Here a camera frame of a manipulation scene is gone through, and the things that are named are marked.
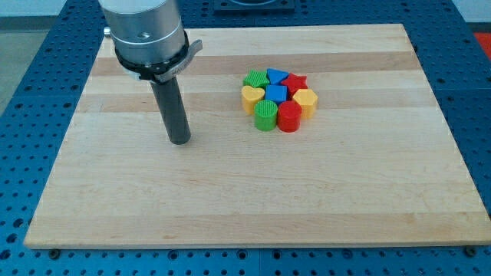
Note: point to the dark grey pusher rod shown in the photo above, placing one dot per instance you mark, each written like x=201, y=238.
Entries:
x=170, y=103

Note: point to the black tool clamp ring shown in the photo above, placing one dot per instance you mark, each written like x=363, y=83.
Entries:
x=155, y=54

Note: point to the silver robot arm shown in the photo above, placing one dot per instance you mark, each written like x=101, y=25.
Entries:
x=152, y=13

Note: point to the green star block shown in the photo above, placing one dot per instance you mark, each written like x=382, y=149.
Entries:
x=256, y=79

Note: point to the red star block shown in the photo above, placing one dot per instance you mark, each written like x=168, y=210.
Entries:
x=294, y=83

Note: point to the yellow heart block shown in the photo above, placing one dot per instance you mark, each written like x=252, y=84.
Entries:
x=250, y=96

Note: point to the green cylinder block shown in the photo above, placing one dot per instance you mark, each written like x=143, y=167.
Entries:
x=265, y=112

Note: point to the blue pentagon block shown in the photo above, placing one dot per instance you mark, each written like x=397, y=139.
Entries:
x=276, y=76

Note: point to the blue cube block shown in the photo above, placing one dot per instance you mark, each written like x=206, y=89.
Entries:
x=276, y=93

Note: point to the red cylinder block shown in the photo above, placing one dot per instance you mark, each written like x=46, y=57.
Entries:
x=289, y=116

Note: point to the wooden board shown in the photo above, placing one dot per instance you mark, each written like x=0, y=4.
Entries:
x=376, y=166

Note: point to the yellow hexagon block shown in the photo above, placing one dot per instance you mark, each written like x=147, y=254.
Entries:
x=308, y=100

